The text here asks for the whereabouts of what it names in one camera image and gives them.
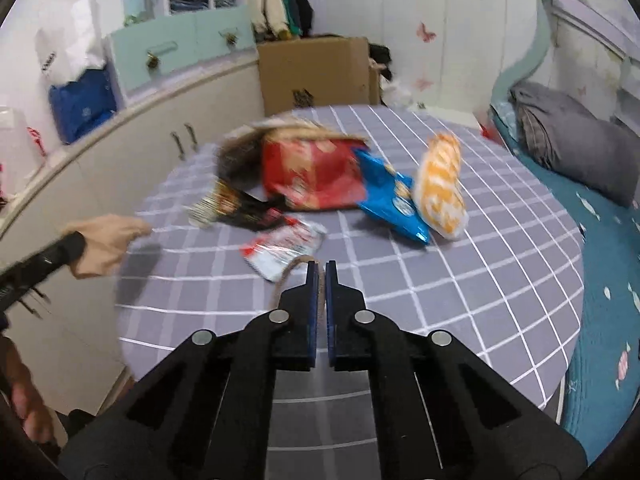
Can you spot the black gold snack packet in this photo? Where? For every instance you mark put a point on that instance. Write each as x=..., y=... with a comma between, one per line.
x=235, y=207

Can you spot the blue shopping bag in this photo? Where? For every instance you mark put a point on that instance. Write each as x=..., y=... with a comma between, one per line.
x=82, y=105

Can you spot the person's left hand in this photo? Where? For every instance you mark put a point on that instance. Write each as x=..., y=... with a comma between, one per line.
x=27, y=400

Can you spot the pink butterfly wall sticker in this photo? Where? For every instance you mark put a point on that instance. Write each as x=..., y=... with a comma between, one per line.
x=425, y=33

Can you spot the mint green drawer cabinet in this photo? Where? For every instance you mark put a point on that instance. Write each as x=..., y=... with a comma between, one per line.
x=180, y=50

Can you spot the white red printed bag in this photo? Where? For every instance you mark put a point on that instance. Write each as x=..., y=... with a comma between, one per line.
x=20, y=150

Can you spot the grey checked tablecloth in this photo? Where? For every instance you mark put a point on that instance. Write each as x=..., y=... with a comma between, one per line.
x=500, y=280

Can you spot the grey quilt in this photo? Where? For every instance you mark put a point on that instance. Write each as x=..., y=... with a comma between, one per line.
x=575, y=145

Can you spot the red white snack wrapper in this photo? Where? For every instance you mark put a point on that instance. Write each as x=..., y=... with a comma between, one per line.
x=280, y=247

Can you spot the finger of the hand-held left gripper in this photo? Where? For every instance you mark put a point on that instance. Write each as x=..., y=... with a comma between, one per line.
x=55, y=257

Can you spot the brown cardboard box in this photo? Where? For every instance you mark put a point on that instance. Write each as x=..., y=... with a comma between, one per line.
x=312, y=72

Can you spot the black cloth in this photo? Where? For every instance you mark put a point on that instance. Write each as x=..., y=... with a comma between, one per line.
x=380, y=60

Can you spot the small red object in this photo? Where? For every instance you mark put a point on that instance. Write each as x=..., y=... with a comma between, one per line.
x=492, y=132

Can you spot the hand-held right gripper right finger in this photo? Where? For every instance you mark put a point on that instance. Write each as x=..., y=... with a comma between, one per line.
x=331, y=315

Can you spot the mint green headboard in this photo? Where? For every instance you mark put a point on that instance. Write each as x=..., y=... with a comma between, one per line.
x=537, y=35

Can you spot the orange white snack packet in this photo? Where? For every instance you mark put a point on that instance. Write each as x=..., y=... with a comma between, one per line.
x=440, y=185

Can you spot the red paper bag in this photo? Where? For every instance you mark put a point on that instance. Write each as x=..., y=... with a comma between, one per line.
x=310, y=170

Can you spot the white plastic bag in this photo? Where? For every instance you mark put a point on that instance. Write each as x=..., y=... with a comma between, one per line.
x=70, y=40

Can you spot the crumpled white bag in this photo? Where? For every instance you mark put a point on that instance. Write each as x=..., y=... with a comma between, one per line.
x=402, y=95

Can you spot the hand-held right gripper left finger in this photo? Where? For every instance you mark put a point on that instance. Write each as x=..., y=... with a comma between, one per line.
x=312, y=310

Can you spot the white curved cabinet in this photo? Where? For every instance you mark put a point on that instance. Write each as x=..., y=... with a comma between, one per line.
x=150, y=135

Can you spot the blue snack packet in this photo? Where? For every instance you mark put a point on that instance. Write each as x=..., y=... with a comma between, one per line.
x=387, y=195

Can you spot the teal printed bed sheet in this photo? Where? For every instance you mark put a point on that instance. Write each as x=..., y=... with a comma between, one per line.
x=600, y=270

